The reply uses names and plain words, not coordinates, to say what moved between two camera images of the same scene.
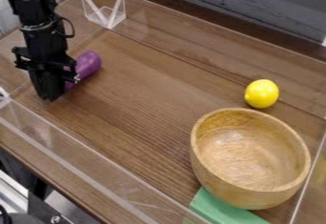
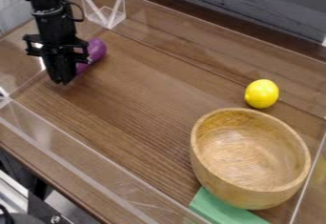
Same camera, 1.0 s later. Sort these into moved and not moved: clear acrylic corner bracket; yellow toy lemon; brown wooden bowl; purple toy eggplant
Moved: purple toy eggplant
Not moved: yellow toy lemon; brown wooden bowl; clear acrylic corner bracket
